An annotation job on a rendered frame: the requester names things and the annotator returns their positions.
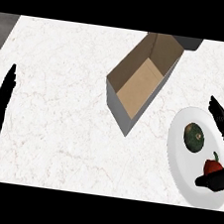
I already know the dark green squash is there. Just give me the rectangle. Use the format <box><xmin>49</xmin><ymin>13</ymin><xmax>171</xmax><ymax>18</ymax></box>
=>
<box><xmin>181</xmin><ymin>121</ymin><xmax>207</xmax><ymax>155</ymax></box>

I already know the white round plate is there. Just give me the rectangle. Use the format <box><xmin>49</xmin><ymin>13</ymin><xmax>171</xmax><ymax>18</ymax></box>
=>
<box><xmin>158</xmin><ymin>103</ymin><xmax>224</xmax><ymax>213</ymax></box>

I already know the open cardboard box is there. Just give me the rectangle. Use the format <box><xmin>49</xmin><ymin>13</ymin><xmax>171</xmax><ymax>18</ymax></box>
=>
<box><xmin>98</xmin><ymin>27</ymin><xmax>204</xmax><ymax>146</ymax></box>

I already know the red bell pepper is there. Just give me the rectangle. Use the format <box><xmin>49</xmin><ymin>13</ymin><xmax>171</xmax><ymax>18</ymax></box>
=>
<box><xmin>203</xmin><ymin>150</ymin><xmax>224</xmax><ymax>177</ymax></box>

